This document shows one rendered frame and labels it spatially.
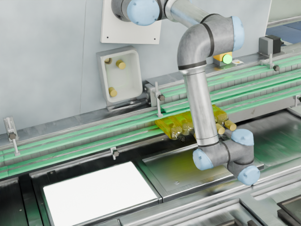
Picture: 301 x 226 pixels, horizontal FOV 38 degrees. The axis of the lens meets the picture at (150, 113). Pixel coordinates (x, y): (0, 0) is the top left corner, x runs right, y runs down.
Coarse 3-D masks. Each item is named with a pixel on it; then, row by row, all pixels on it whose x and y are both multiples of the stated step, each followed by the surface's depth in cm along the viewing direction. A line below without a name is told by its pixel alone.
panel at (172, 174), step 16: (192, 144) 203; (144, 160) 196; (160, 160) 194; (176, 160) 193; (192, 160) 192; (256, 160) 185; (80, 176) 188; (144, 176) 183; (160, 176) 183; (176, 176) 181; (192, 176) 180; (208, 176) 179; (224, 176) 177; (160, 192) 171; (176, 192) 170; (192, 192) 173; (48, 208) 170; (128, 208) 164; (144, 208) 166; (80, 224) 159; (96, 224) 161
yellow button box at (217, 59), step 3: (222, 54) 213; (228, 54) 214; (231, 54) 215; (213, 57) 220; (216, 57) 216; (219, 57) 214; (222, 57) 214; (216, 60) 217; (219, 60) 214; (216, 63) 218; (219, 63) 215; (222, 63) 215; (225, 63) 216; (231, 63) 217
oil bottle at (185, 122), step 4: (172, 116) 199; (176, 116) 197; (180, 116) 197; (184, 116) 197; (176, 120) 195; (180, 120) 193; (184, 120) 193; (188, 120) 192; (180, 124) 191; (184, 124) 189; (188, 124) 189; (192, 124) 190; (184, 128) 189; (188, 128) 189; (184, 132) 190
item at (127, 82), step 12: (132, 60) 200; (108, 72) 200; (120, 72) 202; (132, 72) 204; (108, 84) 202; (120, 84) 205; (132, 84) 207; (108, 96) 197; (120, 96) 201; (132, 96) 201
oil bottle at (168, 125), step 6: (156, 120) 203; (162, 120) 197; (168, 120) 196; (174, 120) 195; (162, 126) 197; (168, 126) 190; (174, 126) 190; (180, 126) 189; (168, 132) 191; (174, 132) 187; (174, 138) 188
